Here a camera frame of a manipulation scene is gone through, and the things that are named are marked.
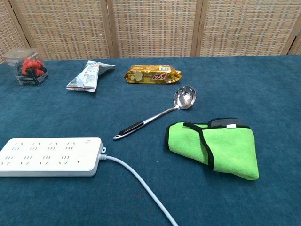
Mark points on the white power strip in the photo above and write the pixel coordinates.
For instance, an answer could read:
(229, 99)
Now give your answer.
(50, 155)

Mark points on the blue table cloth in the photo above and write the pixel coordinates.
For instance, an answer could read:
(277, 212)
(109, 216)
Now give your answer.
(150, 113)

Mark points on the gold biscuit packet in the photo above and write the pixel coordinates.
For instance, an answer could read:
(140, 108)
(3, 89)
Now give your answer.
(152, 75)

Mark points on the silver foil snack bag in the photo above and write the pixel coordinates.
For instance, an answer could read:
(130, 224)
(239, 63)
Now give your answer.
(87, 76)

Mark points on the green microfiber cloth black trim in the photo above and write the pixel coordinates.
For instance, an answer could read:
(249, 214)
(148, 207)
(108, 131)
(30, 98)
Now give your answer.
(225, 150)

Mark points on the woven folding screen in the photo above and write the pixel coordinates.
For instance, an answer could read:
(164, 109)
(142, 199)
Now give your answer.
(150, 28)

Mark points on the clear box red black item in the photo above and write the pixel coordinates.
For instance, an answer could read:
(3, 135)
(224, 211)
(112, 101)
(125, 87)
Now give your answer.
(27, 67)

